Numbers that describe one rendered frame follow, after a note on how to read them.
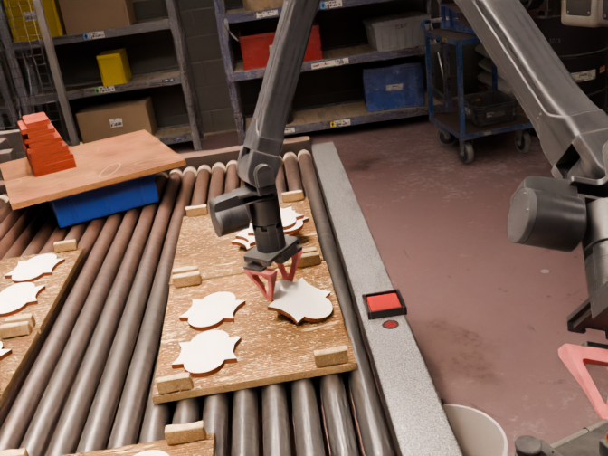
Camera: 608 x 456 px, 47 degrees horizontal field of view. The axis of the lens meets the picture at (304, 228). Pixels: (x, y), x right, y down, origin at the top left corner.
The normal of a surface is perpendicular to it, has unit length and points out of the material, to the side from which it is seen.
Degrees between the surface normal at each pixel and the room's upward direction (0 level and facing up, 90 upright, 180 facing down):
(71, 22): 90
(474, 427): 87
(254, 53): 90
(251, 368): 0
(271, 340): 0
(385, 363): 0
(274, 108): 84
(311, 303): 17
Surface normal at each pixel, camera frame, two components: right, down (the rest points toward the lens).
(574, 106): 0.03, -0.68
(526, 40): 0.10, -0.51
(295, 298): 0.11, -0.83
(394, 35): 0.18, 0.46
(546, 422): -0.13, -0.91
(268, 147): 0.35, 0.23
